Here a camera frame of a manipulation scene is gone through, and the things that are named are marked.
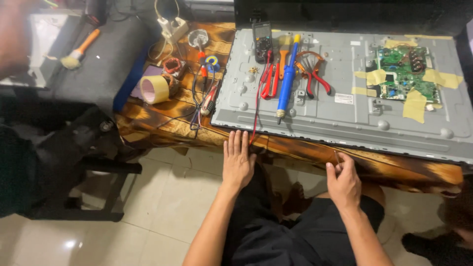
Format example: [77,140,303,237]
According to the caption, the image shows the person's right hand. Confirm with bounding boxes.
[326,152,362,210]

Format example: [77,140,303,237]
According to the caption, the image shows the person's left hand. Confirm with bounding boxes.
[222,130,257,189]

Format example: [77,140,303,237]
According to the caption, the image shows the red multimeter probe lead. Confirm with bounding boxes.
[249,51,273,145]

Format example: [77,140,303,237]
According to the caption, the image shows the red white tester screwdriver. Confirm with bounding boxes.
[200,82,221,117]

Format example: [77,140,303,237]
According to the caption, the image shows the grey metal television back panel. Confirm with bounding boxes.
[210,29,473,165]

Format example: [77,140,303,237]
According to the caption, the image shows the person's black shorts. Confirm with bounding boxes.
[221,162,386,266]

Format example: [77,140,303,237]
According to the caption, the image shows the brown orange patterned tablecloth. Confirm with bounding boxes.
[115,21,465,199]

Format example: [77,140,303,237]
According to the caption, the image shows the blue desoldering pump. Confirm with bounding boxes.
[275,34,302,125]

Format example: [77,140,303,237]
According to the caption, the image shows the yellow masking tape strips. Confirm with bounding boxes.
[351,34,464,124]

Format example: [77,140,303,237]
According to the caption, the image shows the blue yellow solder wick reel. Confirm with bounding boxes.
[205,55,221,73]

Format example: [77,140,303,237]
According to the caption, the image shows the beige packing tape roll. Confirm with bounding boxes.
[139,75,171,105]

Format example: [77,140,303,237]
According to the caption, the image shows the copper wound transformer coil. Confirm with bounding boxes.
[163,57,186,79]

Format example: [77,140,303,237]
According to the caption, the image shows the black digital multimeter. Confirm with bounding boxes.
[252,21,273,64]

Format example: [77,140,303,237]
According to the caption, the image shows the green circuit board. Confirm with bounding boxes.
[372,45,441,103]

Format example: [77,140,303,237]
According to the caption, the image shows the purple flat pad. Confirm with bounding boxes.
[130,65,164,100]

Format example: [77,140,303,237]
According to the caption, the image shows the white power strip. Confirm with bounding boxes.
[157,17,189,45]

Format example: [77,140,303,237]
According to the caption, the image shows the black padded chair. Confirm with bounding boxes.
[0,15,153,223]

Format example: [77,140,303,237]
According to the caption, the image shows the black television set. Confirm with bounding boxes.
[234,0,473,37]

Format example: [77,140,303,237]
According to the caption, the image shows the grey white box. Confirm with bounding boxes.
[26,13,84,88]

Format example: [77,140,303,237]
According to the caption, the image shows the black probe cables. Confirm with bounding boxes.
[157,62,223,140]

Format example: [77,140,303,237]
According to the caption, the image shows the red-handled cutting pliers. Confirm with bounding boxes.
[260,62,281,100]

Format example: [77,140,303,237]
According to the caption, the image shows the orange-handled screwdriver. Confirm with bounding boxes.
[197,46,208,79]

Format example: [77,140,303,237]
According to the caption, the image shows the red-handled long-nose pliers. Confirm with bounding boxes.
[302,67,332,100]

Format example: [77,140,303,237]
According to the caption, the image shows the small orange-handled brush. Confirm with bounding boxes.
[277,35,293,80]

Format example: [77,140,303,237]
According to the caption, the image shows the copper wire ring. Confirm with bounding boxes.
[294,50,325,75]

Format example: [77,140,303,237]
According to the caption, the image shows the white power cable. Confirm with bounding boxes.
[147,0,180,63]

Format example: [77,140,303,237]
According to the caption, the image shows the large orange-handled dust brush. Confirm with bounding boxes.
[60,28,101,70]

